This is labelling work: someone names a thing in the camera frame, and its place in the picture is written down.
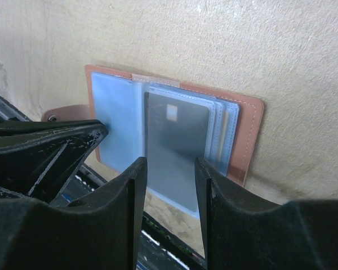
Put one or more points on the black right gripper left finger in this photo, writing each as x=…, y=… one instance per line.
x=100, y=230

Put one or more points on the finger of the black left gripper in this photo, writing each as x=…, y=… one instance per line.
x=37, y=159

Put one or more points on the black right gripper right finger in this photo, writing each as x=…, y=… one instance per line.
x=241, y=230

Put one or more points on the black card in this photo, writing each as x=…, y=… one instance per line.
x=176, y=134

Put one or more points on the brown leather card holder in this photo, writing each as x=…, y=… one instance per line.
x=248, y=125

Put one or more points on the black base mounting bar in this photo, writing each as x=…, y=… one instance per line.
x=158, y=248

